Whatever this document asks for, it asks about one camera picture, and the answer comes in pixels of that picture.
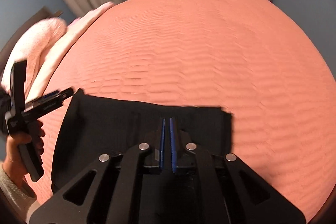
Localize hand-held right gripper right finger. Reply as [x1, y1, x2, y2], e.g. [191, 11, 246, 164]
[169, 117, 306, 224]

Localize dark headboard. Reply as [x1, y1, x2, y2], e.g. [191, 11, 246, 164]
[0, 6, 63, 56]

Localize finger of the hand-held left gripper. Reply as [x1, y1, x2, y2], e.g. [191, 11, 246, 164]
[10, 61, 28, 111]
[25, 87, 74, 119]

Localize person's left hand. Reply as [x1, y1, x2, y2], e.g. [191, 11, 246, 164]
[4, 120, 46, 188]

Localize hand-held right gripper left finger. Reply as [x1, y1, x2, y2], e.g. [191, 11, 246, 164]
[29, 118, 166, 224]

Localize pink quilted bed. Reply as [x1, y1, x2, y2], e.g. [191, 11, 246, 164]
[24, 0, 334, 224]

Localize white blanket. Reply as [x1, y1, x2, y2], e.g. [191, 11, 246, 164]
[25, 2, 114, 102]

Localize person's left forearm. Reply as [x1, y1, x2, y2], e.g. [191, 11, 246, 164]
[0, 163, 37, 215]

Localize white dotted pillow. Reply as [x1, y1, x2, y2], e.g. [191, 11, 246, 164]
[1, 17, 67, 93]

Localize black pants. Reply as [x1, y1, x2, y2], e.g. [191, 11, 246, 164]
[51, 89, 233, 224]

